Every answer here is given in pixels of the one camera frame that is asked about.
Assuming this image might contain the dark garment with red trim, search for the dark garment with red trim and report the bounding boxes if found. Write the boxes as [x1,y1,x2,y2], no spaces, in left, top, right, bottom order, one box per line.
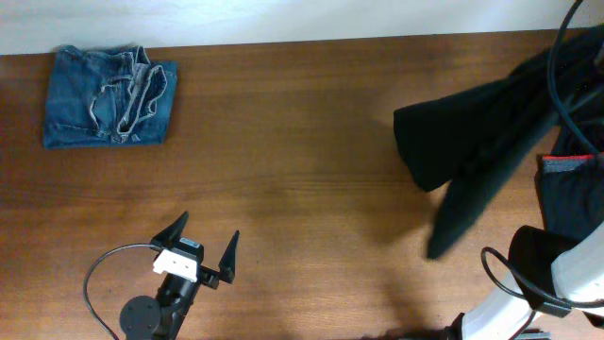
[535,127,603,241]

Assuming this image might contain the black shorts garment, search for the black shorts garment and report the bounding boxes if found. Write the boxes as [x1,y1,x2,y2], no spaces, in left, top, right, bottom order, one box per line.
[394,25,603,260]

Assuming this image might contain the folded blue denim jeans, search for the folded blue denim jeans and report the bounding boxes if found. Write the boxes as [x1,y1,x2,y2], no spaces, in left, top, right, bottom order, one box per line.
[42,45,177,149]

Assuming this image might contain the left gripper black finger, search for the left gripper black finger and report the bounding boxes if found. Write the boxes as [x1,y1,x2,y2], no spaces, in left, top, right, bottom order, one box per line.
[218,230,240,284]
[150,212,189,249]

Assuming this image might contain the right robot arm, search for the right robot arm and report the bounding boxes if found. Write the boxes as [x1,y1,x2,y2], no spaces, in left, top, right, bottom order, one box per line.
[440,226,603,340]

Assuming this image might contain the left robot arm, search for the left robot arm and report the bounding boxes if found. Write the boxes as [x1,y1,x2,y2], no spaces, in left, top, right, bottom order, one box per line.
[119,212,240,340]

